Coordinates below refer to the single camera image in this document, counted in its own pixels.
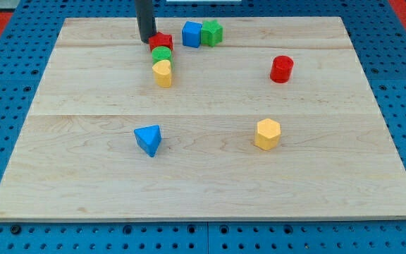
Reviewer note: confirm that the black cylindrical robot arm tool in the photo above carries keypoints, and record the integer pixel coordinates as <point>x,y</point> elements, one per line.
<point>144,10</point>

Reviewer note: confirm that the blue triangle block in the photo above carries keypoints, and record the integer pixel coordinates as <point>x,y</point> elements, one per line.
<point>148,138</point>

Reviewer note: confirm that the green cylinder block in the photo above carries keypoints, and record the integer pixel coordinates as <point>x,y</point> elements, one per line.
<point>162,53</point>

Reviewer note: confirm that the red cylinder block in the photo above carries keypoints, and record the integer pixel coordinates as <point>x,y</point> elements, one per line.
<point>281,69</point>

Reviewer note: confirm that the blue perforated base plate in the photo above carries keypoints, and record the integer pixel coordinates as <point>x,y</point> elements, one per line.
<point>379,38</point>

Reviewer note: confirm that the yellow heart block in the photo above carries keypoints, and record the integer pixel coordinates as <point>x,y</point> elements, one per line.
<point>162,73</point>

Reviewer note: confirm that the red star block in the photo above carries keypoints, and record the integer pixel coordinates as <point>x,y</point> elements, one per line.
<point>160,40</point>

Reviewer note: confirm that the light wooden board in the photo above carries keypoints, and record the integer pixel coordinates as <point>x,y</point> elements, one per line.
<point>77,159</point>

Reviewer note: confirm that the blue cube block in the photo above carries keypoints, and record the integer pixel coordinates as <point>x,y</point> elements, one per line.
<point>191,34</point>

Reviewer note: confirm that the yellow hexagon block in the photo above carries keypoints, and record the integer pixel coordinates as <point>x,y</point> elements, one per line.
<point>267,134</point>

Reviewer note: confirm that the green star block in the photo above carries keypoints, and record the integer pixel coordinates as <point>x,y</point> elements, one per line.
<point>211,33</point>

